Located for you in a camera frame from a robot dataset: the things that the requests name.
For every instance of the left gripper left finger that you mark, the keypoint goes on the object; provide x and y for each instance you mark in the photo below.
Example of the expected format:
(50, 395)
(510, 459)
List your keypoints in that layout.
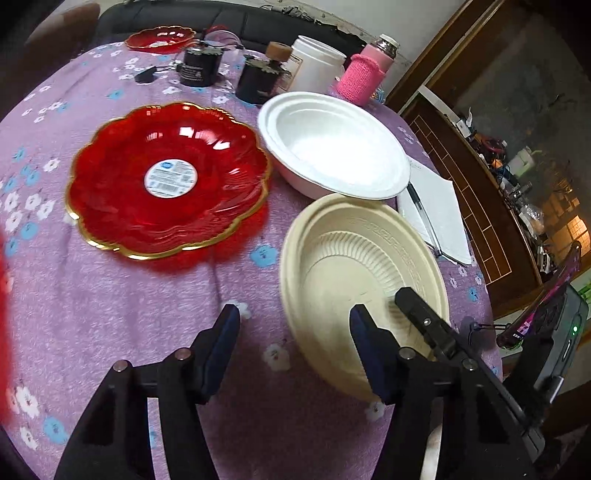
(111, 438)

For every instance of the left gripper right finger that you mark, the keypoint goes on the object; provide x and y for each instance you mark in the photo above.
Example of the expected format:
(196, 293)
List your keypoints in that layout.
(485, 433)

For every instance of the red wedding glass plate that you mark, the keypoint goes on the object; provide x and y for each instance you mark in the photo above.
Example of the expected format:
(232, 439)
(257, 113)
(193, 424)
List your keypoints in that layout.
(5, 346)

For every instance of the beige disposable bowl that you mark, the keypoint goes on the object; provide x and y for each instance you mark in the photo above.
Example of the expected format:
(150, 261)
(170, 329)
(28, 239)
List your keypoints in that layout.
(340, 252)

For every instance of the brown wooden sideboard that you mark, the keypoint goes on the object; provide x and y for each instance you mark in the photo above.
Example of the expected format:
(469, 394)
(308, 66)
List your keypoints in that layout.
(498, 242)

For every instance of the black ballpoint pen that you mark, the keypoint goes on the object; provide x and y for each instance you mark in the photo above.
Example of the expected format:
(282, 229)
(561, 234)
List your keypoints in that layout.
(425, 219)

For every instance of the white paper notebook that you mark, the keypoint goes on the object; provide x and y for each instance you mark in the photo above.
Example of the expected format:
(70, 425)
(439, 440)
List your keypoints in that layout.
(439, 199)

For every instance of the red plate with sticker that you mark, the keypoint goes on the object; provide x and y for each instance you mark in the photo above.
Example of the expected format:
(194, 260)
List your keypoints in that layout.
(166, 179)

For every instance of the white bowl stack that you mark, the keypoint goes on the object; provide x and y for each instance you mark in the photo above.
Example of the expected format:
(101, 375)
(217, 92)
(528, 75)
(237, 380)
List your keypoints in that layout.
(322, 145)

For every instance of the small black clip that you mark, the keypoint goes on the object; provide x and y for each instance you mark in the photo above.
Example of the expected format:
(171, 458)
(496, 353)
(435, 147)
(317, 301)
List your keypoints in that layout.
(146, 76)

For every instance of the pink sleeved thermos bottle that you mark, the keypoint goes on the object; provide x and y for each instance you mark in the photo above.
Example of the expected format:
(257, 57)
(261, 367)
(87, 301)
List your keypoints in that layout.
(367, 70)

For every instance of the black jar left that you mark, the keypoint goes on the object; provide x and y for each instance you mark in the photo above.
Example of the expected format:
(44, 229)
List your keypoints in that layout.
(199, 66)

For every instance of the black jar with cork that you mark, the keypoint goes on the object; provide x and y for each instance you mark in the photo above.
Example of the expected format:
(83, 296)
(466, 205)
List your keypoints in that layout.
(261, 74)

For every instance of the white plastic jar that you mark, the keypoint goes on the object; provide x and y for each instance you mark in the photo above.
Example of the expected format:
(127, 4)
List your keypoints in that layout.
(314, 65)

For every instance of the small red plate far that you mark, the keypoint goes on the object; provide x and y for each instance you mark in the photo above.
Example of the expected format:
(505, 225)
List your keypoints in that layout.
(161, 39)

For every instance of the brown pink armchair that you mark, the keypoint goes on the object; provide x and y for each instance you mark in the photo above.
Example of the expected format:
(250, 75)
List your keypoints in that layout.
(62, 35)

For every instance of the black leather sofa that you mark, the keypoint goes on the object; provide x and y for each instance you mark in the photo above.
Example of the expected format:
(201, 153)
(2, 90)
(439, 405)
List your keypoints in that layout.
(256, 27)

